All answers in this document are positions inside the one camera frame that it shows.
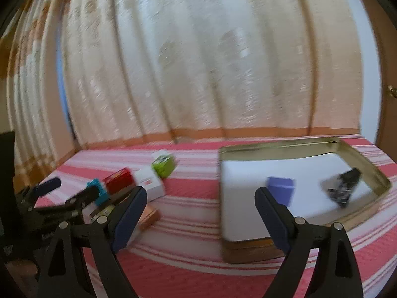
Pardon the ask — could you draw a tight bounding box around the green toy block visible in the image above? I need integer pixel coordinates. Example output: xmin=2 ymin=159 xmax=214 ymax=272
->
xmin=151 ymin=150 xmax=176 ymax=179

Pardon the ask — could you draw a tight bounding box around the cream floral curtain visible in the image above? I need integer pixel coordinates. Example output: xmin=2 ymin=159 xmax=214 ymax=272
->
xmin=6 ymin=0 xmax=363 ymax=190

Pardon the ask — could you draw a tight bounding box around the brown wooden door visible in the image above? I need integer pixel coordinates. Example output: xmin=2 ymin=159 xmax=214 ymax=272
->
xmin=354 ymin=0 xmax=397 ymax=149

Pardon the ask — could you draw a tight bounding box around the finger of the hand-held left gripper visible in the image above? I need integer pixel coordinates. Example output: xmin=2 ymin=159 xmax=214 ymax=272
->
xmin=34 ymin=185 xmax=101 ymax=221
xmin=19 ymin=177 xmax=63 ymax=208

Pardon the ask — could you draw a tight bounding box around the gold metal tin tray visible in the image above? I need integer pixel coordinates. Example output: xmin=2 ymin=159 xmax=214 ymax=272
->
xmin=218 ymin=137 xmax=392 ymax=264

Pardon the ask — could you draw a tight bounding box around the white box with red label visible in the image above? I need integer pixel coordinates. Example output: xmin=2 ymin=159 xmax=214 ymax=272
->
xmin=133 ymin=166 xmax=165 ymax=202

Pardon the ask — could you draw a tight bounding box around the purple toy block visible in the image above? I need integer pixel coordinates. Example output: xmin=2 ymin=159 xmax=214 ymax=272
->
xmin=267 ymin=176 xmax=295 ymax=207

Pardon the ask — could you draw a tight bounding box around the cyan toy block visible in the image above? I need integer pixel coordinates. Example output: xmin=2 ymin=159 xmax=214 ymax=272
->
xmin=86 ymin=178 xmax=108 ymax=206

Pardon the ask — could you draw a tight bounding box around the red printed toy block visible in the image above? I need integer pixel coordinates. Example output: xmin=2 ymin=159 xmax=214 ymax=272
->
xmin=102 ymin=168 xmax=135 ymax=196

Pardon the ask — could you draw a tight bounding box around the red white striped blanket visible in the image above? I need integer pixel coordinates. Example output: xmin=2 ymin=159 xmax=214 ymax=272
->
xmin=34 ymin=137 xmax=397 ymax=298

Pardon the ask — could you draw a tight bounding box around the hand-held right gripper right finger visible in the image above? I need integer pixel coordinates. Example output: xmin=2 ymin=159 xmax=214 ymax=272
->
xmin=254 ymin=187 xmax=363 ymax=298

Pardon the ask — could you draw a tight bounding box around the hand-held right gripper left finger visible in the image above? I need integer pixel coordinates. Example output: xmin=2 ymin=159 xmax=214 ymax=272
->
xmin=37 ymin=186 xmax=148 ymax=298

